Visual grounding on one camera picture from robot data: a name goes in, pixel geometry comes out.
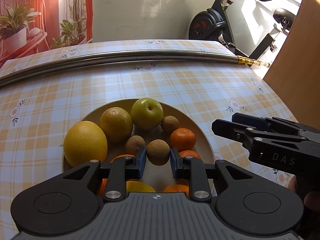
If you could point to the checkered floral tablecloth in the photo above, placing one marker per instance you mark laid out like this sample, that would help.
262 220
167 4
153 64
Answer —
37 113

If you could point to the printed room backdrop banner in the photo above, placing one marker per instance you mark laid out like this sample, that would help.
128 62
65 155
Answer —
32 26

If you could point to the orange mandarin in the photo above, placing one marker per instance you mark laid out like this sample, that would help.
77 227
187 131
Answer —
177 188
182 139
104 182
189 153

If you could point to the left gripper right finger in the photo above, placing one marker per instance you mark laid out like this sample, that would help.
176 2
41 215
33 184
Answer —
196 172

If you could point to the person's right hand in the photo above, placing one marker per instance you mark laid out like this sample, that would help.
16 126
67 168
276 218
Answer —
307 190

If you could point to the green apple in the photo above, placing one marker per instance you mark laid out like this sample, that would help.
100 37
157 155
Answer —
146 113

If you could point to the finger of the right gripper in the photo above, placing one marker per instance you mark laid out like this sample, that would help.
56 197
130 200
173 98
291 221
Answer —
260 141
264 124

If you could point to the long metal pole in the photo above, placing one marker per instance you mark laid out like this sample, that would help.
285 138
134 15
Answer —
124 56

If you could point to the yellow-green pear fruit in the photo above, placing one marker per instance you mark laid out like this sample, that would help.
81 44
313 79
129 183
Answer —
116 123

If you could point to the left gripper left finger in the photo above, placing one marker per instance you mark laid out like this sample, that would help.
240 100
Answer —
119 172

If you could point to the wooden cabinet panel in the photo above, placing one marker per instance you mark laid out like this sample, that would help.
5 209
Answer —
294 75

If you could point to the large yellow lemon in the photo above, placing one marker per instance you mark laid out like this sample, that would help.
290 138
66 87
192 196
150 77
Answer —
138 186
85 141

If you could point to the brown kiwi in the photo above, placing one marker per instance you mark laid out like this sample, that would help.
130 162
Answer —
158 152
169 124
133 144

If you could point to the black exercise bike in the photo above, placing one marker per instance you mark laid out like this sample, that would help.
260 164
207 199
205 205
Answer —
245 27

